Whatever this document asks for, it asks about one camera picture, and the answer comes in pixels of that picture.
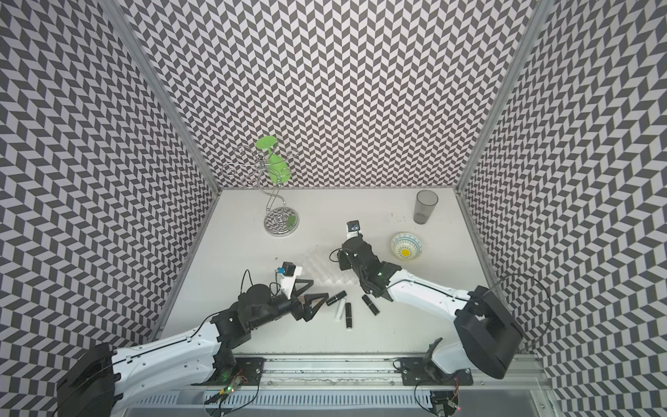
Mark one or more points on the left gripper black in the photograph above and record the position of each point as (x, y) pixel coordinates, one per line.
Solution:
(299, 312)

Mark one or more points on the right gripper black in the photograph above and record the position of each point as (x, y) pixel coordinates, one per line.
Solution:
(343, 259)

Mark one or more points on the black square lipstick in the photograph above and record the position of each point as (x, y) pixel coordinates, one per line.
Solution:
(366, 299)

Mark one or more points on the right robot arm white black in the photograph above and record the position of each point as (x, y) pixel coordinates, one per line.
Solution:
(487, 336)

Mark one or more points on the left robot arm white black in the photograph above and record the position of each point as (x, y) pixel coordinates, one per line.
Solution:
(105, 381)

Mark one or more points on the clear plastic lipstick organizer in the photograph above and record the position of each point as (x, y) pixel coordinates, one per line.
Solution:
(321, 265)

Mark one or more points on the white lipstick tube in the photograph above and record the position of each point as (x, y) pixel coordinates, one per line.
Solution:
(341, 309)

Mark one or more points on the black lipstick gold band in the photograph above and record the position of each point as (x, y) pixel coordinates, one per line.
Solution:
(348, 316)

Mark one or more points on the patterned small bowl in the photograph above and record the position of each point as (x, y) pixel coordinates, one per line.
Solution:
(406, 246)

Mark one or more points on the grey translucent cup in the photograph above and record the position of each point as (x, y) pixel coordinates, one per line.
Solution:
(425, 203)

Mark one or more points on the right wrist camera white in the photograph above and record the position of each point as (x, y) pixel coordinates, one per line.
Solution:
(353, 229)

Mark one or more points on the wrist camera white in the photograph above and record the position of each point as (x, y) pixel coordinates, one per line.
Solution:
(353, 229)
(287, 275)

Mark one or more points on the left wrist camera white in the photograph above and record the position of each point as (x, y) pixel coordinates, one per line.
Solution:
(287, 275)

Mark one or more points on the aluminium front rail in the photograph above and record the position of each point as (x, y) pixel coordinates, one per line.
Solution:
(314, 371)

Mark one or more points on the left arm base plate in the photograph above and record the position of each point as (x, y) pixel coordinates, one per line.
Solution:
(248, 369)

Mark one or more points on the wire jewelry tree green leaves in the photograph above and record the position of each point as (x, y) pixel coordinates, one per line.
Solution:
(272, 174)

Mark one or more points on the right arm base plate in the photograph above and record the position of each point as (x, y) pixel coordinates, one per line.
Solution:
(416, 371)

